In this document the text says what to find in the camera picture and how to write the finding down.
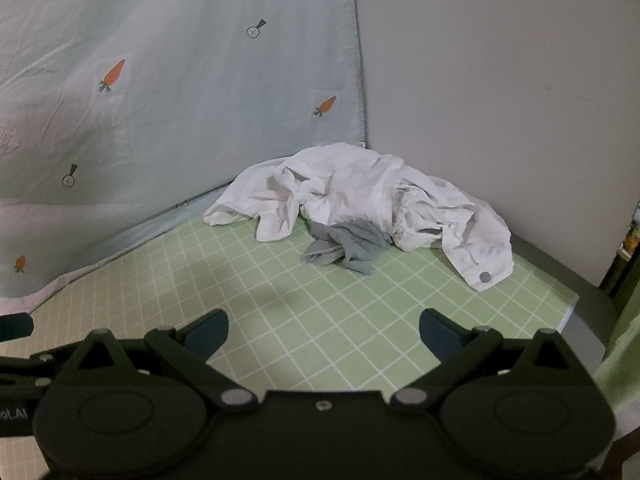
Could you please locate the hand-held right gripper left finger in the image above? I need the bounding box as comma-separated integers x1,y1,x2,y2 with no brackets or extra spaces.
65,310,256,408

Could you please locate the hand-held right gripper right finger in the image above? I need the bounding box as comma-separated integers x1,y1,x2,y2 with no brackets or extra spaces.
391,308,596,406

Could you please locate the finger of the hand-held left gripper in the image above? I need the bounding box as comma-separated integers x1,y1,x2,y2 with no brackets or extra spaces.
0,345,76,388
0,312,35,343

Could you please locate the white shirt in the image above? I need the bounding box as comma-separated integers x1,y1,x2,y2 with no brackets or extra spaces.
202,142,516,293

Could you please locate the green checked mat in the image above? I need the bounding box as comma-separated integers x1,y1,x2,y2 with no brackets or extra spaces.
0,215,581,401

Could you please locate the grey crumpled cloth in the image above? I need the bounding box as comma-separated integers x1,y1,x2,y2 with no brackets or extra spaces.
299,220,392,276

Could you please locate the pale blue carrot print sheet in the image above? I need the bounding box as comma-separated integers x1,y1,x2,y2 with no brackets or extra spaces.
0,0,368,317

